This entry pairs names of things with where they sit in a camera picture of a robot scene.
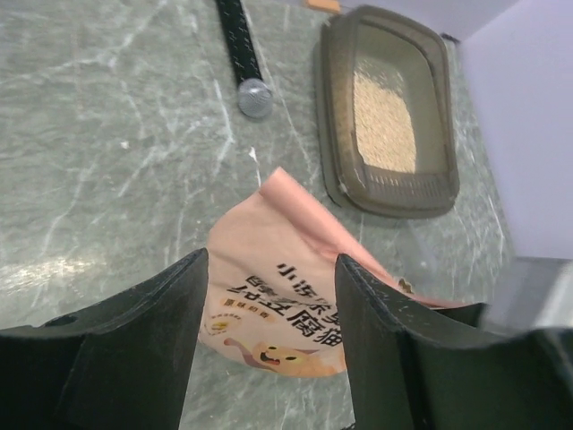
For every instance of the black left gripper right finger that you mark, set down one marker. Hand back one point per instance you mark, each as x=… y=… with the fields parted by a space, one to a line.
x=414 y=367

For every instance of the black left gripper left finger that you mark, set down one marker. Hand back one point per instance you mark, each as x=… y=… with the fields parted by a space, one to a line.
x=123 y=363

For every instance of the orange cat litter bag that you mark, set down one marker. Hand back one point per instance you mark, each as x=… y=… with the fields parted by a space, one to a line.
x=271 y=300

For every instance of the beige clean litter pile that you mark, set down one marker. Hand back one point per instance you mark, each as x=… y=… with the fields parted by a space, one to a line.
x=383 y=124

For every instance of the brown plastic litter box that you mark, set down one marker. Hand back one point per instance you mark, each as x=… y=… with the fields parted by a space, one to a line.
x=420 y=54

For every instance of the black microphone with grey head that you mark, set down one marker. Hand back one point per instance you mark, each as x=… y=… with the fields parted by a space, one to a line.
x=254 y=97

